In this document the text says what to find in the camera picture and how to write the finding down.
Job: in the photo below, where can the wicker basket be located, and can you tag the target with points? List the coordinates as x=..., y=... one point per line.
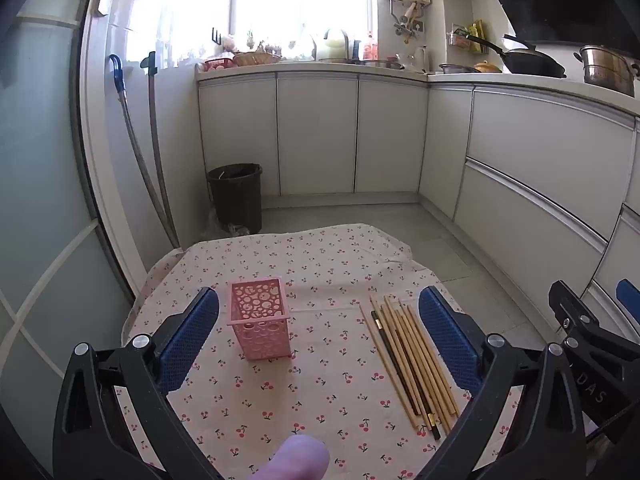
x=256, y=58

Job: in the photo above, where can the steel steamer pot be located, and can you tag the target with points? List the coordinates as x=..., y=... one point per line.
x=607, y=72

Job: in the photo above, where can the metal bowl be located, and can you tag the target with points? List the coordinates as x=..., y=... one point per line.
x=381, y=64

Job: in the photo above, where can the white plastic jug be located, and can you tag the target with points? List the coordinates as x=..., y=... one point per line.
x=331, y=46

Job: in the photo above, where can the wall rack with packets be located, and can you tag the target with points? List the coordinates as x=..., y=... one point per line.
x=470, y=37

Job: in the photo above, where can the plastic bag of vegetables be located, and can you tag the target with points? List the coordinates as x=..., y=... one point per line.
x=225, y=227

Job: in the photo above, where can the pole with dark hook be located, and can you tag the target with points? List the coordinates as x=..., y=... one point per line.
x=152, y=110

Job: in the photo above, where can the bunch of wooden chopsticks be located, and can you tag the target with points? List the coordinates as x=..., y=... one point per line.
x=405, y=355

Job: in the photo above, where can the cherry print tablecloth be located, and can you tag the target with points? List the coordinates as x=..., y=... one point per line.
x=310, y=385

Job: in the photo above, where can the white cabinet with drawers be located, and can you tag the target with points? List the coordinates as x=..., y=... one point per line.
x=540, y=160

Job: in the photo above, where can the red plastic basket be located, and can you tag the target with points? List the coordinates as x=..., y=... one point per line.
x=219, y=64

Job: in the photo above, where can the kitchen window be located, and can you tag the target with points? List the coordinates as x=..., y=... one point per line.
x=275, y=5

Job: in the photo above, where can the black wok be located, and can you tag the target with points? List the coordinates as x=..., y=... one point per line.
x=530, y=62

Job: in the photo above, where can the pink perforated utensil holder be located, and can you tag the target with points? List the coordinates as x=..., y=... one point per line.
x=260, y=340

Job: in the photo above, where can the white countertop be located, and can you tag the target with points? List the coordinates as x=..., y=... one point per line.
x=475, y=79

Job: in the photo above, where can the black wall hooks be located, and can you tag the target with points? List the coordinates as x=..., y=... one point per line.
x=216, y=36

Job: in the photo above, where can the metal pan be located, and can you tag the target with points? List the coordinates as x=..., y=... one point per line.
x=456, y=68

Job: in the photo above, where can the black chopstick with gold bands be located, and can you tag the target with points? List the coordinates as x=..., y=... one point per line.
x=400, y=365

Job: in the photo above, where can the yellow clay pot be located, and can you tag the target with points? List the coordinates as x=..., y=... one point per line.
x=487, y=67

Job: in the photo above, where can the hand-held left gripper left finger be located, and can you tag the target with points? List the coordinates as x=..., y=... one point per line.
x=192, y=340

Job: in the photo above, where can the white electric kettle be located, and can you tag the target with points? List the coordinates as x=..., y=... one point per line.
x=421, y=59

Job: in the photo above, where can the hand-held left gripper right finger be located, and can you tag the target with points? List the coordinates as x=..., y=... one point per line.
x=445, y=340

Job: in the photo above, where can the pole with blue grip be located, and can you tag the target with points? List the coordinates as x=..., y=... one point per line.
x=120, y=90

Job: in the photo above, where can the person's left hand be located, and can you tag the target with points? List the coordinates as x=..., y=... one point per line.
x=295, y=460

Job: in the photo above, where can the brown trash bin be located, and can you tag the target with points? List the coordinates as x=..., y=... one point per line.
x=237, y=200

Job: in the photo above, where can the frosted glass sliding door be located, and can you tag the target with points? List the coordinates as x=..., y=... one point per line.
x=40, y=160

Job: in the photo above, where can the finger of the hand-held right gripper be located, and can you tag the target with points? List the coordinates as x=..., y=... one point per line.
x=629, y=295
x=570, y=307

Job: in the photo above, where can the white cabinet with doors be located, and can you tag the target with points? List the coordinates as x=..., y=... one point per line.
x=315, y=135

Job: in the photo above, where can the red bottle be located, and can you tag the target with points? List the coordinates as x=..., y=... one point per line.
x=371, y=49

